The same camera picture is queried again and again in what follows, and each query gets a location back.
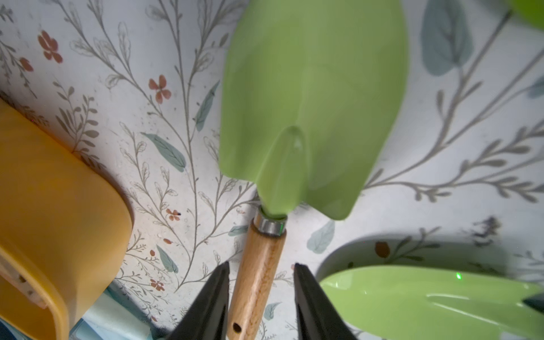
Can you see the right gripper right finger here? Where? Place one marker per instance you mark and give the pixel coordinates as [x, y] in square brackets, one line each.
[316, 316]

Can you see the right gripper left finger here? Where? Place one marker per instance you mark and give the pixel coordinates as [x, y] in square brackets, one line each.
[207, 318]

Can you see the green shovel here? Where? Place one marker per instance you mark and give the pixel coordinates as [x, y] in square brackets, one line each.
[310, 92]

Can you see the yellow storage box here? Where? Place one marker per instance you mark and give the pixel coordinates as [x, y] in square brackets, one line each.
[64, 230]

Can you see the floral table mat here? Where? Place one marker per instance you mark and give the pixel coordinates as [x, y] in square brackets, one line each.
[134, 88]

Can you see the green shovel blue-tip yellow handle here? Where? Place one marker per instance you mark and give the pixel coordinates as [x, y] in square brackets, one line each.
[408, 302]

